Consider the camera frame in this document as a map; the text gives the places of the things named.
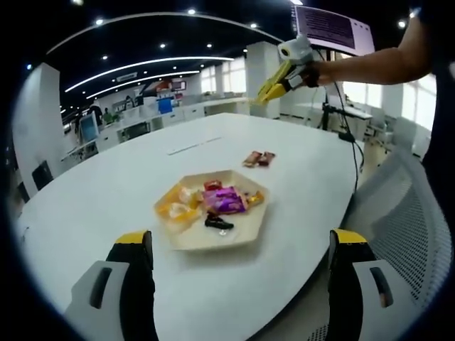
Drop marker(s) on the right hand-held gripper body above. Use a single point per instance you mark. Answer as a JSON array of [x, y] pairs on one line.
[[298, 51]]

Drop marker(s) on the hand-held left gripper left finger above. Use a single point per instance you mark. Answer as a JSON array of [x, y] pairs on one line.
[[106, 305]]

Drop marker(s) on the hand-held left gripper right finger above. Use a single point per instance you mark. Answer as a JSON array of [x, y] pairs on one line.
[[355, 305]]

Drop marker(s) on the pale yellow food tongs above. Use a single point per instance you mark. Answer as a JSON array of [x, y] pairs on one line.
[[275, 76]]

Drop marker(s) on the brown food bar packet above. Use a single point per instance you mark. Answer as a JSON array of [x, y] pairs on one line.
[[251, 158], [267, 158]]

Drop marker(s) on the small orange food packet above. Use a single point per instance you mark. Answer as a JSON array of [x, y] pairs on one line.
[[254, 199]]

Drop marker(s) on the small red food packet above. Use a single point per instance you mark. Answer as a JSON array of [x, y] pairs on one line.
[[212, 185]]

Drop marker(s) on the beige hexagonal container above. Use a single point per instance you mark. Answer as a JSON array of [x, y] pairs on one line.
[[241, 231]]

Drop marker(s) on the black food packet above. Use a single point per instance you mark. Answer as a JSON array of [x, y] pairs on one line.
[[217, 222]]

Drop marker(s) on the person's right hand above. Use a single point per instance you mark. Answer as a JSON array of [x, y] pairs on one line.
[[314, 75]]

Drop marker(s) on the large display screen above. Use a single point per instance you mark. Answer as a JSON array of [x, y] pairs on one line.
[[330, 28]]

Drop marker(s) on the white square pillar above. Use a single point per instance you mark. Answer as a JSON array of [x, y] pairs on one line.
[[35, 117], [257, 57]]

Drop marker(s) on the black tripod stand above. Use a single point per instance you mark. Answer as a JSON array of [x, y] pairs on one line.
[[325, 117]]

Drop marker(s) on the white side desk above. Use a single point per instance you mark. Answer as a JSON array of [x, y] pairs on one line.
[[357, 119]]

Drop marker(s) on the grey mesh office chair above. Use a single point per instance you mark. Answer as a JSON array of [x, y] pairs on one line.
[[401, 220]]

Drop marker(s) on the blue storage box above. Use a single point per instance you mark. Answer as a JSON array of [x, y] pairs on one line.
[[164, 105]]

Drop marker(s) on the curved ceiling light strip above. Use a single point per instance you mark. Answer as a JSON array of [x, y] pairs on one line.
[[142, 64]]

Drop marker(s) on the white office desk row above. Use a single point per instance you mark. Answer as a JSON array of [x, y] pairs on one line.
[[110, 138]]

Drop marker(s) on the pale blue screen kiosk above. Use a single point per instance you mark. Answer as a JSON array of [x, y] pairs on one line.
[[89, 128]]

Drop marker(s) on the red wall banner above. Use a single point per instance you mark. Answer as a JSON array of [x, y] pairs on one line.
[[163, 86]]

